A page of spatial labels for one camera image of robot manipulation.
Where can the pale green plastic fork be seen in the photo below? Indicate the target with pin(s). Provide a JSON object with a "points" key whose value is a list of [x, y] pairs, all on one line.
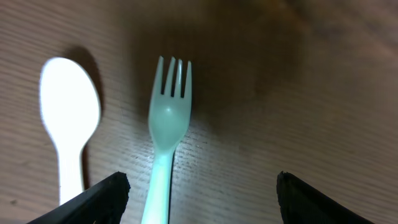
{"points": [[169, 118]]}

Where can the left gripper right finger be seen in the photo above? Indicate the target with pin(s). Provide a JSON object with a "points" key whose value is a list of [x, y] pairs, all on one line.
{"points": [[300, 203]]}

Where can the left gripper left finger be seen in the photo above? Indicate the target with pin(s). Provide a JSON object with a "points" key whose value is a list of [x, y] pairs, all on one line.
{"points": [[103, 203]]}

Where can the white spoon far left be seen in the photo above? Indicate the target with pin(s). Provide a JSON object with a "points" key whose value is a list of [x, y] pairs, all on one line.
{"points": [[70, 111]]}

